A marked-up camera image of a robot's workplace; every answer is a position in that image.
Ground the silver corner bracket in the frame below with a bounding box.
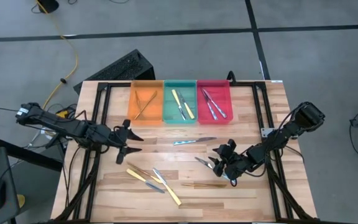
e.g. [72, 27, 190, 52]
[260, 127, 275, 138]

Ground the teal plastic bin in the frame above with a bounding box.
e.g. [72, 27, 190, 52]
[162, 79, 198, 126]

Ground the orange plastic bin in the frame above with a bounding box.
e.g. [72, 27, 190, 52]
[126, 80, 165, 126]

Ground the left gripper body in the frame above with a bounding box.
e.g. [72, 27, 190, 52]
[103, 119, 132, 165]

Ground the black round base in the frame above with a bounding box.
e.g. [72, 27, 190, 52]
[37, 0, 60, 14]

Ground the silver spoon utensil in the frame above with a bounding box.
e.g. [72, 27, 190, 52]
[194, 156, 214, 170]

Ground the black perforated case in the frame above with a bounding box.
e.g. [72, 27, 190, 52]
[73, 49, 157, 94]

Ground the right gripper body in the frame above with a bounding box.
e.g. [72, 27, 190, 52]
[213, 139, 253, 180]

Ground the cream handled knife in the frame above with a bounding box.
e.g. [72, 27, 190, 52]
[126, 168, 166, 194]
[177, 90, 196, 120]
[171, 89, 187, 121]
[152, 167, 183, 207]

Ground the pink plastic bin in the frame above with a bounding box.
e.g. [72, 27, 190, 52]
[196, 79, 234, 126]

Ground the black stand beam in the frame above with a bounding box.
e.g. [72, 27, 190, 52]
[0, 135, 64, 172]

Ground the yellow extension cable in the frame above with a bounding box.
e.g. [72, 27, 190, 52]
[35, 0, 80, 119]

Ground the black table frame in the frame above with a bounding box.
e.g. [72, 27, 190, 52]
[52, 80, 318, 223]

